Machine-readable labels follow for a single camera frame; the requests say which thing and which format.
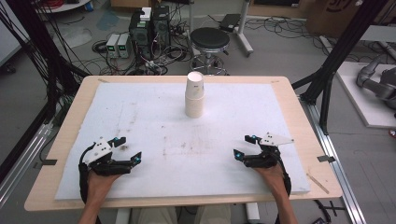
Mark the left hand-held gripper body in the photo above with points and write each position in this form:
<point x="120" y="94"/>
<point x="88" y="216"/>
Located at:
<point x="104" y="166"/>

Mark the blue tape roll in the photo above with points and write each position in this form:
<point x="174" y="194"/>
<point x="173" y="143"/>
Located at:
<point x="89" y="6"/>

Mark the white stand leg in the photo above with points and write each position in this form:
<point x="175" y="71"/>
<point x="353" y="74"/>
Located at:
<point x="244" y="34"/>

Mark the white foam mat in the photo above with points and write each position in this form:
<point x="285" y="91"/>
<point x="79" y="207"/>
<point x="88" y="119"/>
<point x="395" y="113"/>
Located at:
<point x="186" y="168"/>

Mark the aluminium rail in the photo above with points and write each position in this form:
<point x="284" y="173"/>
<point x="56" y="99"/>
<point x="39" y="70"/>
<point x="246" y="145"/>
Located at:
<point x="25" y="158"/>
<point x="339" y="174"/>

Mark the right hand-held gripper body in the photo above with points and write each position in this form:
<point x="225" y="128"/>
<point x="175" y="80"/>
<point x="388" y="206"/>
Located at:
<point x="267" y="157"/>

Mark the grey power supply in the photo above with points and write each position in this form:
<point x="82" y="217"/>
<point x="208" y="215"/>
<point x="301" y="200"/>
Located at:
<point x="112" y="45"/>
<point x="124" y="45"/>

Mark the wooden table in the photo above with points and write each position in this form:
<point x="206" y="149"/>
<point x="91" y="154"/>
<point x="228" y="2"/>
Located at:
<point x="317" y="130"/>

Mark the white table leg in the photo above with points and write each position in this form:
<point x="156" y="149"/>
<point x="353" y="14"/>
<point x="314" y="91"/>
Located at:
<point x="252" y="213"/>
<point x="123" y="217"/>

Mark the black computer tower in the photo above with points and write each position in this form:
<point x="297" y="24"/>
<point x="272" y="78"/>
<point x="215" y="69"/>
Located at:
<point x="140" y="34"/>
<point x="161" y="28"/>

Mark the white round table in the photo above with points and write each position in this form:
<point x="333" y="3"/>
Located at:
<point x="62" y="6"/>

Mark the black tape piece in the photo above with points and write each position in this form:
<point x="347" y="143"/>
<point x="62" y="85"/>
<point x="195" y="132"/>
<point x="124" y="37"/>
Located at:
<point x="326" y="158"/>
<point x="49" y="162"/>

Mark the black round stool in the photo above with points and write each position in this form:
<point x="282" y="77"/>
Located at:
<point x="209" y="37"/>

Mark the black flat device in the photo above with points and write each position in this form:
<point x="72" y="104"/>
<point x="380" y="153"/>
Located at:
<point x="229" y="21"/>

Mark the black frame post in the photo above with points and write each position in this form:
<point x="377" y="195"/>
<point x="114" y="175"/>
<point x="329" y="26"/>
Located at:
<point x="37" y="37"/>
<point x="348" y="34"/>

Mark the person's right hand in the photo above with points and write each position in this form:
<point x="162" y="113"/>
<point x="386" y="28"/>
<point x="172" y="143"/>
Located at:
<point x="272" y="179"/>

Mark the cardboard box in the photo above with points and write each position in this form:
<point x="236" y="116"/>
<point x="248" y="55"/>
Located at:
<point x="323" y="18"/>

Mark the person's left leg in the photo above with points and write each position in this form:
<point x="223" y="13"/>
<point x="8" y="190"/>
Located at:
<point x="152" y="216"/>

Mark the white platform board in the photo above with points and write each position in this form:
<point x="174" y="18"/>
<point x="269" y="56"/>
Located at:
<point x="358" y="99"/>

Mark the person's right leg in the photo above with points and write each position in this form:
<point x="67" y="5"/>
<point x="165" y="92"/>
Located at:
<point x="213" y="215"/>

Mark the person's leg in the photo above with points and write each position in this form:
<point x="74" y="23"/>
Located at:
<point x="152" y="216"/>
<point x="213" y="215"/>

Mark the person's left hand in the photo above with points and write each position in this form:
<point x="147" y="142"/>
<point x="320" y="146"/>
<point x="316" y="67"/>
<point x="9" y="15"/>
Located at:
<point x="99" y="185"/>

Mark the small white box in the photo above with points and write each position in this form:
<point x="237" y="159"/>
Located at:
<point x="145" y="14"/>

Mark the white paper cup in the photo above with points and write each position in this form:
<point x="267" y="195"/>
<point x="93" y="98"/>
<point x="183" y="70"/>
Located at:
<point x="195" y="82"/>
<point x="195" y="109"/>

